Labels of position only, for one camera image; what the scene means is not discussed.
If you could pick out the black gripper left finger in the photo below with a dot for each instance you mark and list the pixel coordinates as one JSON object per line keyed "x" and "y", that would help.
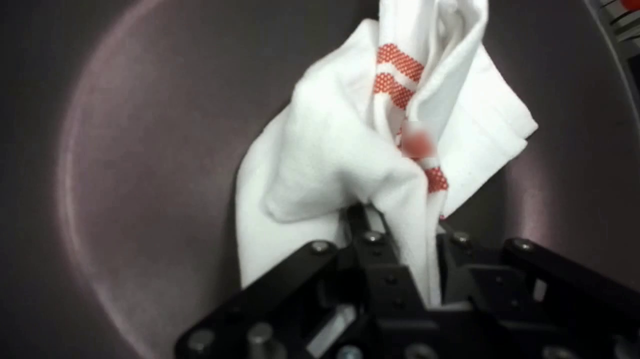
{"x": 373, "y": 280}

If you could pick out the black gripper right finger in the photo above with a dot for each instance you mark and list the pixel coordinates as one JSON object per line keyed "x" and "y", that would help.
{"x": 532, "y": 300}

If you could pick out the white red-striped tea towel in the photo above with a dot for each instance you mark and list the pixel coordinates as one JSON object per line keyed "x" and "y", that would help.
{"x": 321, "y": 153}

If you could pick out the dark nonstick frying pan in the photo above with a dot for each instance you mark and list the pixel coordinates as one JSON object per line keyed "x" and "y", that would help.
{"x": 132, "y": 167}

